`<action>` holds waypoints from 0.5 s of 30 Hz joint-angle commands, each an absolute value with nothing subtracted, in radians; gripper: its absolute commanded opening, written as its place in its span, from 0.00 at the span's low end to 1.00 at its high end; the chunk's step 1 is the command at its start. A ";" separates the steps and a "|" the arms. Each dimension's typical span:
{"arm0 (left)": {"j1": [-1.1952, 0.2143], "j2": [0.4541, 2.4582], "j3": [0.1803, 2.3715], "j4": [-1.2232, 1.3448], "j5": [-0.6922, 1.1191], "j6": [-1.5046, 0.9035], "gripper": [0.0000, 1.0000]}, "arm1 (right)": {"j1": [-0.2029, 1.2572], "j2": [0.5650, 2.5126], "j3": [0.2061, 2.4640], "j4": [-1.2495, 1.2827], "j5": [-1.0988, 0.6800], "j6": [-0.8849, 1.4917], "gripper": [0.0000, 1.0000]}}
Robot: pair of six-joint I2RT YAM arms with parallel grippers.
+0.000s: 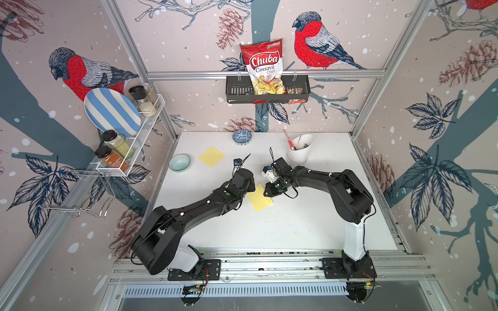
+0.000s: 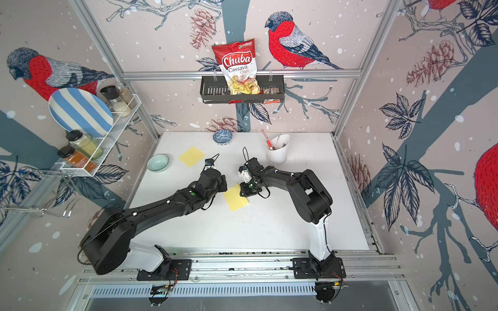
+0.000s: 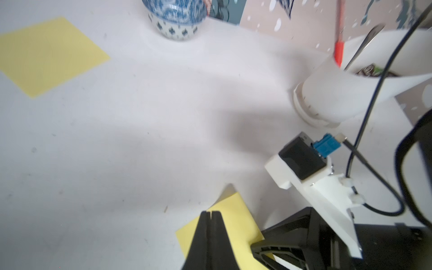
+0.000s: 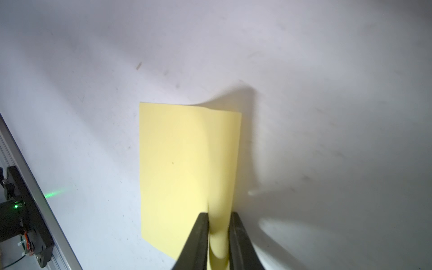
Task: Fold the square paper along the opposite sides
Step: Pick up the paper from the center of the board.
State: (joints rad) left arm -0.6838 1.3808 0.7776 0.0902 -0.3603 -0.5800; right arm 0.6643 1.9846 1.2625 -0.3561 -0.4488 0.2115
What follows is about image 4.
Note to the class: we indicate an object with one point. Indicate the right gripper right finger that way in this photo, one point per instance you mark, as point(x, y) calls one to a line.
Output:
point(242, 254)

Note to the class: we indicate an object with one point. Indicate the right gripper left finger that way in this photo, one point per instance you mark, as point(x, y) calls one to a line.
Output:
point(194, 255)

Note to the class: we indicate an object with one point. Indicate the yellow square paper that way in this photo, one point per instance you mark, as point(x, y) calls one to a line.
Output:
point(188, 165)

